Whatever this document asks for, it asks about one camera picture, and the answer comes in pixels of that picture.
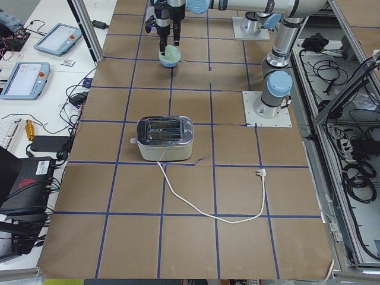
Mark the aluminium frame post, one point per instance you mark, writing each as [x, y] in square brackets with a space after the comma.
[79, 11]

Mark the teach pendant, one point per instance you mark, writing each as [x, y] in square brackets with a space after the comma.
[59, 40]
[26, 81]

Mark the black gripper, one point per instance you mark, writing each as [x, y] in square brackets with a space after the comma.
[162, 31]

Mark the black red computer box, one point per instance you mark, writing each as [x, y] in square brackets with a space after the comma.
[25, 184]

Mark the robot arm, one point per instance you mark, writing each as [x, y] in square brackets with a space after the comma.
[289, 9]
[277, 82]

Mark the black power adapter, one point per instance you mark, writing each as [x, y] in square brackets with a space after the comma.
[99, 24]

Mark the green bowl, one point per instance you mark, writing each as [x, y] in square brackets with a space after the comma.
[172, 53]

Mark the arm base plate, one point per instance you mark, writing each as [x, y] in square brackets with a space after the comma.
[260, 115]
[245, 29]

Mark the white keyboard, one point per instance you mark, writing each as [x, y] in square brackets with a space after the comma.
[11, 128]

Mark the cream and chrome toaster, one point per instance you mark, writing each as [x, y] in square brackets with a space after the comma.
[164, 138]

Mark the blue bowl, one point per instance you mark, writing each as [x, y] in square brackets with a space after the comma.
[169, 64]

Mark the teach pendant near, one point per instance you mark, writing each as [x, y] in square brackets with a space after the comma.
[26, 81]

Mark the teach pendant far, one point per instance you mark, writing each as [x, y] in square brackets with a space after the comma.
[59, 40]

